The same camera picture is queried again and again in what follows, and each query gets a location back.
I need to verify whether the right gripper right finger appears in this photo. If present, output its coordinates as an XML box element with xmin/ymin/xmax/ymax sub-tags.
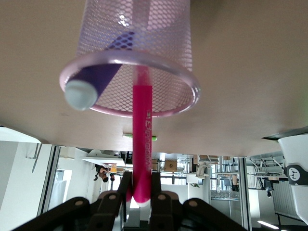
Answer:
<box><xmin>149</xmin><ymin>172</ymin><xmax>244</xmax><ymax>231</ymax></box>

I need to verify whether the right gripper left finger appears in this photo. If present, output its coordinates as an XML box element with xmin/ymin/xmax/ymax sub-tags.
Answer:
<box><xmin>13</xmin><ymin>171</ymin><xmax>133</xmax><ymax>231</ymax></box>

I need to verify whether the pink highlighter pen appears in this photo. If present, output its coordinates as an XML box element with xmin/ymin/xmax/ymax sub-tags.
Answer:
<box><xmin>125</xmin><ymin>0</ymin><xmax>154</xmax><ymax>209</ymax></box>

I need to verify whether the purple highlighter pen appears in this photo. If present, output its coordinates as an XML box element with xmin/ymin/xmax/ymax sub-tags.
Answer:
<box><xmin>64</xmin><ymin>31</ymin><xmax>135</xmax><ymax>111</ymax></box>

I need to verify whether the pink mesh pen holder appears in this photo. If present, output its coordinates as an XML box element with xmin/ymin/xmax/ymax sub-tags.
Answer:
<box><xmin>59</xmin><ymin>0</ymin><xmax>202</xmax><ymax>118</ymax></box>

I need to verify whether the person in background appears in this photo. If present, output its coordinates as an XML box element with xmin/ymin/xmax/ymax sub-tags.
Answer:
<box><xmin>93</xmin><ymin>164</ymin><xmax>116</xmax><ymax>184</ymax></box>

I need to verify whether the brown cardboard box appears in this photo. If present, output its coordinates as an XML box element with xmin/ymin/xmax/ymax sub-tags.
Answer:
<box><xmin>165</xmin><ymin>160</ymin><xmax>178</xmax><ymax>172</ymax></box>

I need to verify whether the green highlighter pen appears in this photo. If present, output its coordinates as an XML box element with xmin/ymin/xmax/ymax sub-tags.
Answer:
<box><xmin>122</xmin><ymin>133</ymin><xmax>158</xmax><ymax>142</ymax></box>

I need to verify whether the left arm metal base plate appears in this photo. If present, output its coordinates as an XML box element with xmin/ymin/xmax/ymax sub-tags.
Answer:
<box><xmin>261</xmin><ymin>126</ymin><xmax>308</xmax><ymax>141</ymax></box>

